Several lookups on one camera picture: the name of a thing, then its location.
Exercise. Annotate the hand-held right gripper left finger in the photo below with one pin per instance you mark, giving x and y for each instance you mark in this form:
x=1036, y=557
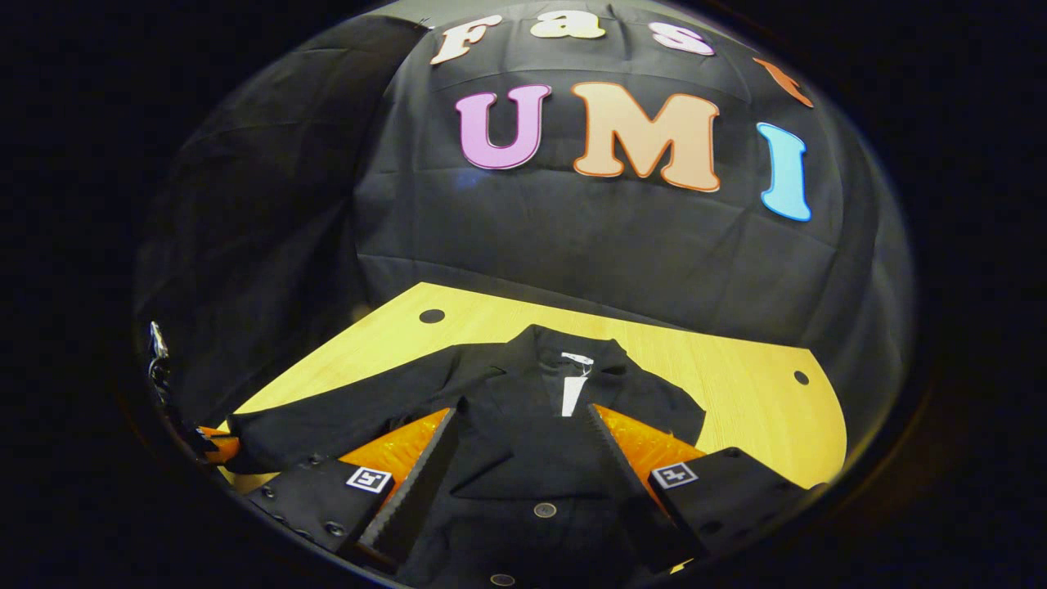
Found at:
x=421, y=491

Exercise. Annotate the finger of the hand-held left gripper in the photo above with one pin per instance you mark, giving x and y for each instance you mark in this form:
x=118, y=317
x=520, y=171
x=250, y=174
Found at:
x=222, y=448

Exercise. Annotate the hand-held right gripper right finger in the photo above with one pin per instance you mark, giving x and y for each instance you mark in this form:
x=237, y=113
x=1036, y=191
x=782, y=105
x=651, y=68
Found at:
x=622, y=466

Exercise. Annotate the black button shirt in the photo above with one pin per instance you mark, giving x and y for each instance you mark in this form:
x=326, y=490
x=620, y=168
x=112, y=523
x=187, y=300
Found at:
x=523, y=458

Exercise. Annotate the black backdrop cloth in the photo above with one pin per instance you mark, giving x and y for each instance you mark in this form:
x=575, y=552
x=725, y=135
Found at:
x=572, y=237

